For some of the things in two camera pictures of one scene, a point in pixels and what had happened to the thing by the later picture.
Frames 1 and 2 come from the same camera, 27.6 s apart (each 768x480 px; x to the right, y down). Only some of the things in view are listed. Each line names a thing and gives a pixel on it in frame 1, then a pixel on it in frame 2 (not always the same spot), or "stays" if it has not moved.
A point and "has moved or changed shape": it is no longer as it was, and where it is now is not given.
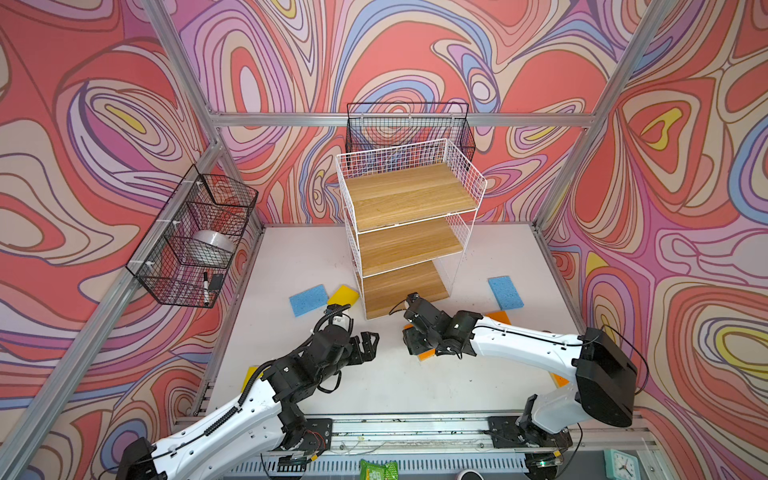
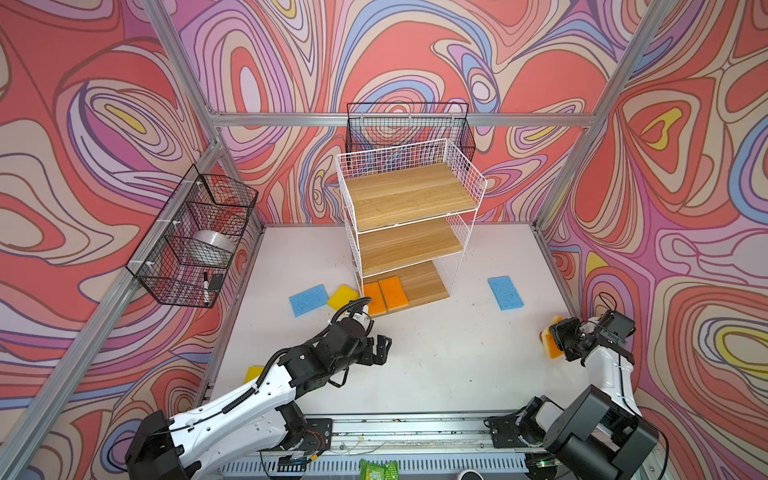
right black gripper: [412, 343] → [560, 330]
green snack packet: [388, 471] stays
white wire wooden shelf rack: [410, 214] stays
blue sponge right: [506, 294] stays
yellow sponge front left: [249, 374] stays
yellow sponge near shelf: [343, 296] stays
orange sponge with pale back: [425, 355] → [377, 305]
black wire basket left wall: [192, 241] stays
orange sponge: [559, 381] has moved or changed shape
